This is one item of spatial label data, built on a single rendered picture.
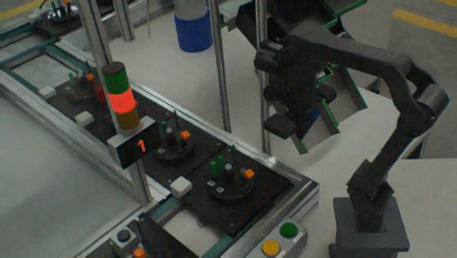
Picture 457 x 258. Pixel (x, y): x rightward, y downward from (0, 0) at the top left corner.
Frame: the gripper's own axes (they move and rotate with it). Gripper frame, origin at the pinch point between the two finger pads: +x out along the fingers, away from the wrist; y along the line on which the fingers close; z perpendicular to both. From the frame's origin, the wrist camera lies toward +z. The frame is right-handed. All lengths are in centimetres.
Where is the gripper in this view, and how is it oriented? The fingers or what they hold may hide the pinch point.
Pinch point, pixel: (300, 126)
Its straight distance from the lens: 106.1
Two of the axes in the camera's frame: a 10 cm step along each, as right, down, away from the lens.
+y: -6.9, 5.1, -5.2
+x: 0.8, 7.6, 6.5
